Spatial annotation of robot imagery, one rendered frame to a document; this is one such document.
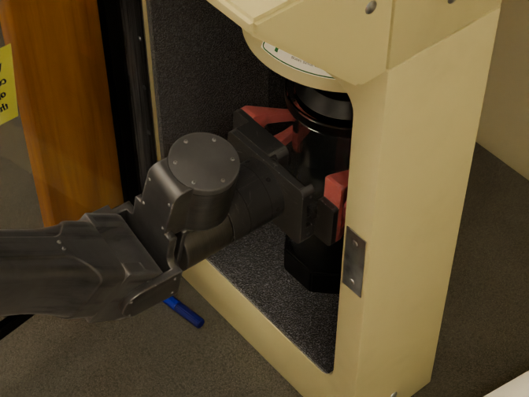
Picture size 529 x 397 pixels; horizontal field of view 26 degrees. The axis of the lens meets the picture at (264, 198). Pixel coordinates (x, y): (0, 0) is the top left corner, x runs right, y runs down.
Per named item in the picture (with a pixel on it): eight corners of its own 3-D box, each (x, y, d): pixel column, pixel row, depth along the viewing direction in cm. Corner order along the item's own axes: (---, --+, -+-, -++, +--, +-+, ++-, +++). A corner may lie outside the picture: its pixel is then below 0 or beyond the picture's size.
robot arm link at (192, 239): (135, 240, 99) (174, 289, 97) (142, 195, 93) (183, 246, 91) (199, 205, 102) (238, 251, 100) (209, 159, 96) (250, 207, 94)
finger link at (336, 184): (348, 110, 103) (267, 154, 99) (403, 153, 99) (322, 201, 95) (342, 165, 108) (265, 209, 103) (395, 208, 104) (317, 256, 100)
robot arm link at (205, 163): (66, 245, 96) (121, 323, 93) (70, 165, 87) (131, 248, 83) (184, 187, 101) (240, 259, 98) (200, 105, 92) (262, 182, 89)
